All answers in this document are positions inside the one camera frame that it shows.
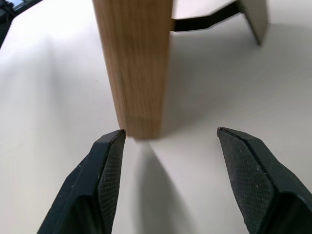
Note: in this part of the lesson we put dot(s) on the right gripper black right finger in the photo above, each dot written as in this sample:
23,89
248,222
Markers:
268,190

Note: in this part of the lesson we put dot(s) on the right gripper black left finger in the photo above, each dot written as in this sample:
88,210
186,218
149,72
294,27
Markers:
80,195

